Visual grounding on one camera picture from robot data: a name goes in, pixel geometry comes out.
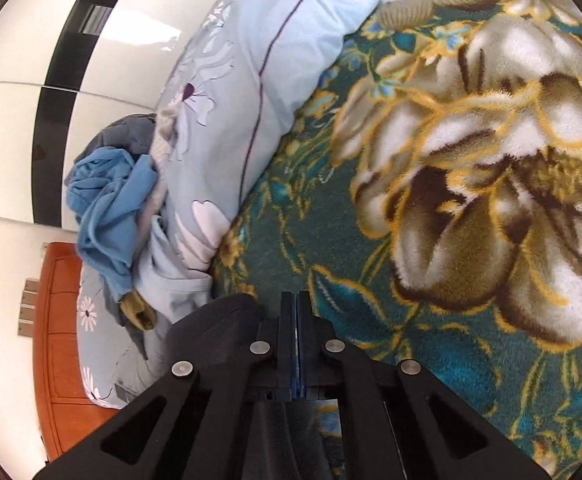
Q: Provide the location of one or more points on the blue garment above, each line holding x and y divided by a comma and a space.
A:
106, 200

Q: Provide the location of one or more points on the grey garment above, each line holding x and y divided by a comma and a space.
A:
121, 132

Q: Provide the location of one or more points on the daisy print pillow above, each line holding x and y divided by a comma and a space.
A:
101, 360

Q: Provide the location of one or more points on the yellow olive garment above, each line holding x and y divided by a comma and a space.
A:
138, 310

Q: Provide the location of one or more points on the orange wooden headboard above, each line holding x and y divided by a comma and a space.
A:
58, 350

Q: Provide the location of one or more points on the teal floral blanket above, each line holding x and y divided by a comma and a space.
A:
471, 360

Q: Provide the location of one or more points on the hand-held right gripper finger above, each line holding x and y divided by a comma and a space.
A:
303, 350
291, 350

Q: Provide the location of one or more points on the white pillow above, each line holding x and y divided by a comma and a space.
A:
271, 85

